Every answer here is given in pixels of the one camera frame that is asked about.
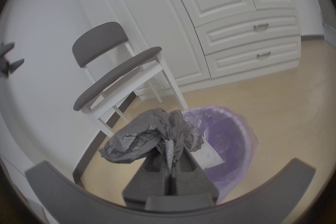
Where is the white trash bin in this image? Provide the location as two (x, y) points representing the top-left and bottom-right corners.
(184, 107), (250, 193)

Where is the crumpled white paper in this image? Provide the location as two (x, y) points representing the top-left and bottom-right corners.
(190, 142), (225, 169)

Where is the grey and white chair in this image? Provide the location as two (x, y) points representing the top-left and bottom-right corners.
(72, 22), (189, 138)

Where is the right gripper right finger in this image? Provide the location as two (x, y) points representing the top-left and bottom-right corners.
(172, 145), (220, 204)

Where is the purple plastic bag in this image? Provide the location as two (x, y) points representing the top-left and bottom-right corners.
(181, 105), (259, 205)

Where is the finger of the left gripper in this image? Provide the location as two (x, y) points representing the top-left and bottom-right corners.
(8, 58), (25, 73)
(0, 43), (15, 55)

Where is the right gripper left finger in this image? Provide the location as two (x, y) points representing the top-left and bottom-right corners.
(121, 152), (169, 205)

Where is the black plastic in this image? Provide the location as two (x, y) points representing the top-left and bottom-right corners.
(99, 107), (205, 164)

